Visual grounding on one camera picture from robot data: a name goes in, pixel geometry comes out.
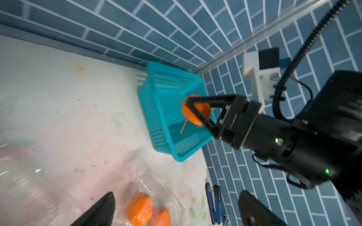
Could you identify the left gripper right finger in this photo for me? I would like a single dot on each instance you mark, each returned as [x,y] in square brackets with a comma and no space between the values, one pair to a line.
[254,213]

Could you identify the orange back container right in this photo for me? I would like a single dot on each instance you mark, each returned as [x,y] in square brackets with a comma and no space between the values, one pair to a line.
[160,217]

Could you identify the orange container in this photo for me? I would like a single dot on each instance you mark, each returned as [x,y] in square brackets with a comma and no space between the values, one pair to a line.
[160,217]
[139,209]

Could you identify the orange back container left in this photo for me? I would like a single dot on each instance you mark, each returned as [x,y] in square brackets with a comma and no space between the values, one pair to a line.
[139,209]

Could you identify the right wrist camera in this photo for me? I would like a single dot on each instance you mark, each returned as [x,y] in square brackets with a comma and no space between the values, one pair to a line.
[263,68]

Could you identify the teal plastic basket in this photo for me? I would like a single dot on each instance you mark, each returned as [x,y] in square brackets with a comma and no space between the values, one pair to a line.
[161,97]

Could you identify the clear clamshell container back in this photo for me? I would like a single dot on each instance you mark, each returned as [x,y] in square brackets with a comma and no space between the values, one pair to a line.
[160,193]

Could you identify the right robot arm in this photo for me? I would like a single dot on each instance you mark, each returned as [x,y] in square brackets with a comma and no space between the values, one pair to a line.
[324,143]

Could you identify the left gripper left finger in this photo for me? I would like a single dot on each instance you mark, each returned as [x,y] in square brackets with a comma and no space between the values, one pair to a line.
[99,214]

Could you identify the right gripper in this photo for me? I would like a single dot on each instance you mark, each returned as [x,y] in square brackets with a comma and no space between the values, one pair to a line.
[233,125]

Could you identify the clear clamshell container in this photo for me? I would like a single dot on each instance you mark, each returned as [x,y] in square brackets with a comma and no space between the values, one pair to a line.
[160,193]
[28,196]

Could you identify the blue stapler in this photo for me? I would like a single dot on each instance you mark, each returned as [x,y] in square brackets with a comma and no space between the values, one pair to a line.
[214,199]

